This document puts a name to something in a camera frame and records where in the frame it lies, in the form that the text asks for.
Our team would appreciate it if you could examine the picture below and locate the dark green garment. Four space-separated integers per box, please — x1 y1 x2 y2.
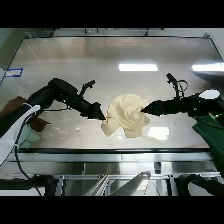
191 112 224 178

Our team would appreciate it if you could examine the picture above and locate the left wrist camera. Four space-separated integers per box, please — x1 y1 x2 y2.
77 79 97 100

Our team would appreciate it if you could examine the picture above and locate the cream yellow garment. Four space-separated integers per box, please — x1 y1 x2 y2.
100 93 152 140

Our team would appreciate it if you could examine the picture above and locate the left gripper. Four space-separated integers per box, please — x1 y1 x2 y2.
74 97 102 119

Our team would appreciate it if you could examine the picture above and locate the light green garment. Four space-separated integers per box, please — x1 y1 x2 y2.
17 123 42 150

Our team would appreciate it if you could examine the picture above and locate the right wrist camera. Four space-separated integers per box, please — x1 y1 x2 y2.
165 72 188 100

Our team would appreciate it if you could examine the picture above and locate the brown garment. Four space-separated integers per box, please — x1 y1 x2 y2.
0 96 52 133

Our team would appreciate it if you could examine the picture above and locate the blue tape mark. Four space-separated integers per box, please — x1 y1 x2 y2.
4 67 25 79

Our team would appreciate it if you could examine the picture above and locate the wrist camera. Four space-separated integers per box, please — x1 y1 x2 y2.
165 72 188 100
77 79 97 100

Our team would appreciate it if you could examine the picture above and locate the silver frame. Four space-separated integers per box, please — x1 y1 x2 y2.
0 28 224 197

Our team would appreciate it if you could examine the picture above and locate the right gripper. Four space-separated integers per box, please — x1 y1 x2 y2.
153 99 180 117

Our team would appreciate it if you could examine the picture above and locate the black cable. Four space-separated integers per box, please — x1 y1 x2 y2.
13 122 45 197

